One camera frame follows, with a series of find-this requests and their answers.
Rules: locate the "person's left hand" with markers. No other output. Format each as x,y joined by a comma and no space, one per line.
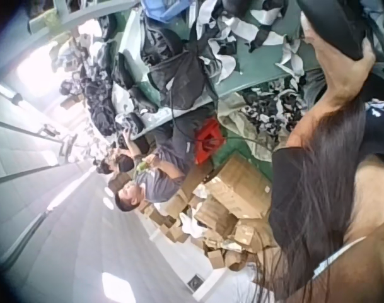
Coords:
340,72

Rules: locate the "black fabric piece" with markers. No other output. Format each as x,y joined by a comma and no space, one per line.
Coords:
333,22

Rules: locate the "green work table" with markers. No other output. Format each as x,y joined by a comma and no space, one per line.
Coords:
261,67

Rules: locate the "sack of fabric scraps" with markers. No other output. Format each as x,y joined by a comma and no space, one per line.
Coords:
264,113

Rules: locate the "heap of black white fabric strips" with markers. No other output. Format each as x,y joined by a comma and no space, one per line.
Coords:
229,28

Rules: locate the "red plastic stool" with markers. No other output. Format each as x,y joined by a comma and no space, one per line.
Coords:
207,139

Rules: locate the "heap of cardboard boxes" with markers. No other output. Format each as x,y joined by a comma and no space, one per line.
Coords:
236,195

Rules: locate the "pile of black garments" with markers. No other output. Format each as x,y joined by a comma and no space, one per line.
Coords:
179,60

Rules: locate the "blue plastic basket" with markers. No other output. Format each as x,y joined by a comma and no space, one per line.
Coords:
165,8

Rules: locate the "green object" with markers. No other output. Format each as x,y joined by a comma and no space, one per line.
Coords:
142,167

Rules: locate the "row of garment piles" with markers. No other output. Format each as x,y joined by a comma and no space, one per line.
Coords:
97,85

